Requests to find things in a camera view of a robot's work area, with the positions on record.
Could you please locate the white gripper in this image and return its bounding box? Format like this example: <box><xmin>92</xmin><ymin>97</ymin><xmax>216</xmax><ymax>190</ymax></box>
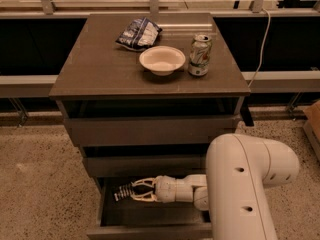
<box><xmin>131</xmin><ymin>176</ymin><xmax>176</xmax><ymax>203</ymax></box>

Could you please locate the black rxbar chocolate bar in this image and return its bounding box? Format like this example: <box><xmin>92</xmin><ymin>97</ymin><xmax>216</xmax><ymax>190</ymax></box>
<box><xmin>113</xmin><ymin>183</ymin><xmax>135</xmax><ymax>202</ymax></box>

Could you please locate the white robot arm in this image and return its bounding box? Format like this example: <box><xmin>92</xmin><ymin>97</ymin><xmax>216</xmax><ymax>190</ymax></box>
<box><xmin>130</xmin><ymin>134</ymin><xmax>299</xmax><ymax>240</ymax></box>

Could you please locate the bottom grey drawer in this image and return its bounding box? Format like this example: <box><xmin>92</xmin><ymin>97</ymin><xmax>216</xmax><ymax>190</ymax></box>
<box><xmin>87</xmin><ymin>178</ymin><xmax>212</xmax><ymax>240</ymax></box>

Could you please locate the grey drawer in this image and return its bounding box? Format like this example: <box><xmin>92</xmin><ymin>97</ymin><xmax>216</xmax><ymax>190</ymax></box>
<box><xmin>83</xmin><ymin>154</ymin><xmax>205</xmax><ymax>177</ymax></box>
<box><xmin>87</xmin><ymin>178</ymin><xmax>212</xmax><ymax>240</ymax></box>
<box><xmin>65</xmin><ymin>115</ymin><xmax>240</xmax><ymax>147</ymax></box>

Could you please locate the middle grey drawer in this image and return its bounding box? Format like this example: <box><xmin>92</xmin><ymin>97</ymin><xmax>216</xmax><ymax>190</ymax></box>
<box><xmin>83</xmin><ymin>154</ymin><xmax>205</xmax><ymax>177</ymax></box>

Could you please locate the top grey drawer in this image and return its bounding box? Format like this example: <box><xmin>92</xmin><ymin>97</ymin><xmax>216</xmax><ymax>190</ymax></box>
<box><xmin>65</xmin><ymin>115</ymin><xmax>240</xmax><ymax>147</ymax></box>

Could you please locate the grey drawer cabinet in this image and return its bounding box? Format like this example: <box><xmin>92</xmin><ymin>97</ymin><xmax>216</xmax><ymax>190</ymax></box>
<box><xmin>48</xmin><ymin>12</ymin><xmax>252</xmax><ymax>240</ymax></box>

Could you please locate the white bowl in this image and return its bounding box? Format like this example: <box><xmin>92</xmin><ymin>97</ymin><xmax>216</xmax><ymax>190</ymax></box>
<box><xmin>139</xmin><ymin>46</ymin><xmax>186</xmax><ymax>76</ymax></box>

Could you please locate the green white soda can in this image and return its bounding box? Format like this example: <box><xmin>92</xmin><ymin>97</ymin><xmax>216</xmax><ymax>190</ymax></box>
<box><xmin>188</xmin><ymin>33</ymin><xmax>212</xmax><ymax>77</ymax></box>

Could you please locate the blue white chip bag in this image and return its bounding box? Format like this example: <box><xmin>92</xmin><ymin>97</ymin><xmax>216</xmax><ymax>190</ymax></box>
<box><xmin>116</xmin><ymin>17</ymin><xmax>162</xmax><ymax>51</ymax></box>

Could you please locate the wooden box at right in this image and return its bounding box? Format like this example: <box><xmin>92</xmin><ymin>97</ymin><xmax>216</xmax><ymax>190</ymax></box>
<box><xmin>303</xmin><ymin>100</ymin><xmax>320</xmax><ymax>161</ymax></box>

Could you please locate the metal railing frame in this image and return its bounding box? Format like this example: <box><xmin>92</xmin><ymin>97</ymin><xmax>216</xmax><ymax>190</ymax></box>
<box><xmin>0</xmin><ymin>0</ymin><xmax>320</xmax><ymax>100</ymax></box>

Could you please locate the white cable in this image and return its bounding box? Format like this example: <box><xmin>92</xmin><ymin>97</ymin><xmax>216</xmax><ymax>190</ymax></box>
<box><xmin>247</xmin><ymin>7</ymin><xmax>271</xmax><ymax>88</ymax></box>

